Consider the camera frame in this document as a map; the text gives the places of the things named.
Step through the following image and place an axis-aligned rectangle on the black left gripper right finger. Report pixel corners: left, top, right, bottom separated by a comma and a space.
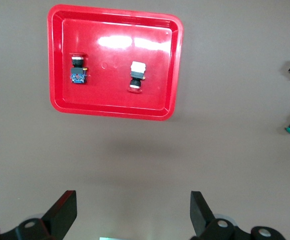
190, 191, 237, 240

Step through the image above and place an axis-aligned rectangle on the red push button switch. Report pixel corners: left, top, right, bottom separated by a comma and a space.
69, 51, 88, 85
126, 60, 147, 94

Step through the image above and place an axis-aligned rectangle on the red plastic tray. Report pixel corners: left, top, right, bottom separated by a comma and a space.
47, 4, 185, 122

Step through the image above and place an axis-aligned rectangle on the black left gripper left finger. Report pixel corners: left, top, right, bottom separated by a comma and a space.
1, 190, 77, 240

